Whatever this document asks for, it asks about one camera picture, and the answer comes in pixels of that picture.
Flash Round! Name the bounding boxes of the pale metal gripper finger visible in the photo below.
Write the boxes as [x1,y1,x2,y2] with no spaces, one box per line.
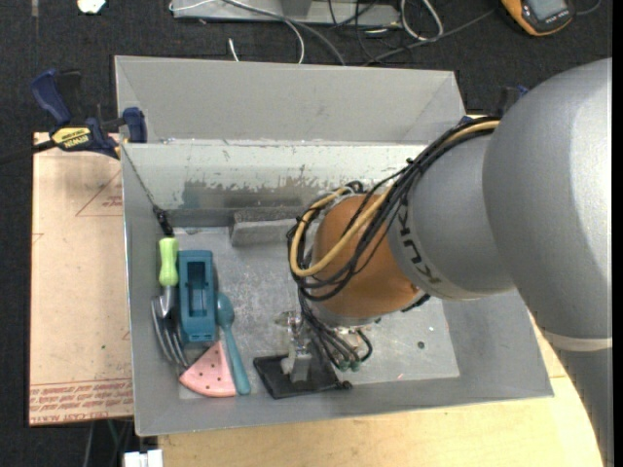
[274,309,299,375]
[290,331,313,385]

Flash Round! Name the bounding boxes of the black flat rectangular pad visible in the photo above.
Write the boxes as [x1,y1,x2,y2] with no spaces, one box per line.
[252,351,353,401]

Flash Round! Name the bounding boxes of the teal plastic spoon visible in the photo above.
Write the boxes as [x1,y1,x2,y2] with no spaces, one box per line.
[215,291,252,397]

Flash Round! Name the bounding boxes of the teal tape dispenser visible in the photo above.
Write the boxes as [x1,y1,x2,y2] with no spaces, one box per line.
[176,249,219,345]

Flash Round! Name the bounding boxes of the dark grey flat block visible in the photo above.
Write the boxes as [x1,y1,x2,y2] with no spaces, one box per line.
[229,205,318,248]

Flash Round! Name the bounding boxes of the pink toy watermelon slice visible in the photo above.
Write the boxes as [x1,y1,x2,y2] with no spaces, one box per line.
[177,340,238,399]

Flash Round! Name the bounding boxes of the brown cardboard board, red print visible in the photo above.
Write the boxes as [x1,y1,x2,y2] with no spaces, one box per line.
[28,131,135,427]

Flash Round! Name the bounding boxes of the grey metal bin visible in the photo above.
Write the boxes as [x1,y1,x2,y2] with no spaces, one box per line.
[114,54,555,438]

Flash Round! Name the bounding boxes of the green-handled metal fork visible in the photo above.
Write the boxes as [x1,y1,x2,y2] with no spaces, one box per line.
[150,236,190,368]

